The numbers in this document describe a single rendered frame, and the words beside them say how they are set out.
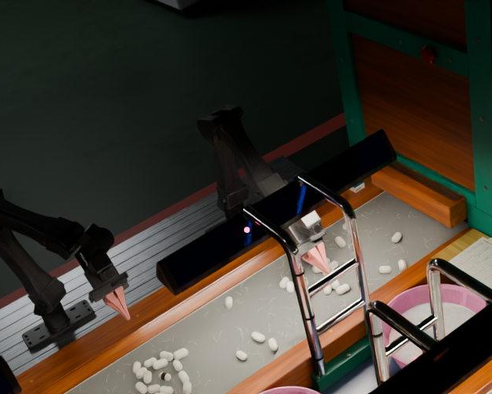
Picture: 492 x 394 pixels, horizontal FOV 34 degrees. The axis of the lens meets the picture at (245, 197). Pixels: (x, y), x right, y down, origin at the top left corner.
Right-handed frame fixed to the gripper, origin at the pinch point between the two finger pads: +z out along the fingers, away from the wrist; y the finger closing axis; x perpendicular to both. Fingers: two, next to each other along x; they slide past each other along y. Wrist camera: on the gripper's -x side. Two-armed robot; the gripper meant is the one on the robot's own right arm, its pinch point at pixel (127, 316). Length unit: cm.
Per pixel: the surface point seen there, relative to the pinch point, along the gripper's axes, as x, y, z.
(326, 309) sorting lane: -5.5, 40.8, 25.3
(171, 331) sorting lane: 9.0, 8.9, 7.7
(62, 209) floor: 187, 32, -90
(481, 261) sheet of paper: -20, 75, 37
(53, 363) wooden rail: 13.6, -19.2, -1.8
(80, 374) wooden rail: 9.8, -15.4, 4.7
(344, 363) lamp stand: -12, 34, 38
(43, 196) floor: 199, 29, -105
